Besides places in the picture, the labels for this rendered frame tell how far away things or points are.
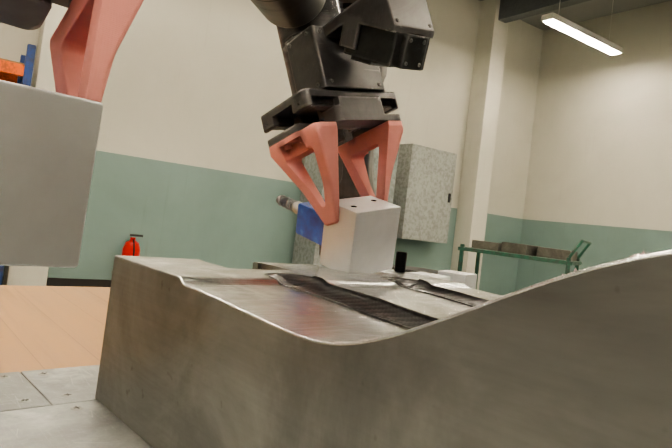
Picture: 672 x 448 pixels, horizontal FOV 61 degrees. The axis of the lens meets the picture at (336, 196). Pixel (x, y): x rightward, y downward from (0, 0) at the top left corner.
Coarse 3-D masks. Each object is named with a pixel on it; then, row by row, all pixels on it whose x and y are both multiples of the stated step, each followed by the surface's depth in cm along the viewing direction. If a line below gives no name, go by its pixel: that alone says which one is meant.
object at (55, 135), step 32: (0, 96) 16; (32, 96) 17; (64, 96) 18; (0, 128) 16; (32, 128) 17; (64, 128) 18; (96, 128) 18; (0, 160) 16; (32, 160) 17; (64, 160) 18; (0, 192) 17; (32, 192) 17; (64, 192) 18; (0, 224) 17; (32, 224) 17; (64, 224) 18; (0, 256) 17; (32, 256) 17; (64, 256) 18
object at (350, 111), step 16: (352, 96) 45; (320, 112) 45; (336, 112) 44; (352, 112) 44; (368, 112) 45; (368, 128) 48; (384, 128) 47; (400, 128) 47; (352, 144) 50; (368, 144) 48; (384, 144) 47; (352, 160) 50; (384, 160) 47; (352, 176) 50; (384, 176) 47; (368, 192) 49; (384, 192) 47
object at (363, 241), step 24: (312, 216) 47; (360, 216) 43; (384, 216) 45; (312, 240) 47; (336, 240) 44; (360, 240) 44; (384, 240) 45; (336, 264) 45; (360, 264) 44; (384, 264) 46
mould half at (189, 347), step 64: (128, 256) 36; (640, 256) 14; (128, 320) 33; (192, 320) 28; (256, 320) 24; (320, 320) 25; (448, 320) 17; (512, 320) 16; (576, 320) 14; (640, 320) 13; (128, 384) 32; (192, 384) 27; (256, 384) 24; (320, 384) 21; (384, 384) 19; (448, 384) 17; (512, 384) 15; (576, 384) 14; (640, 384) 13
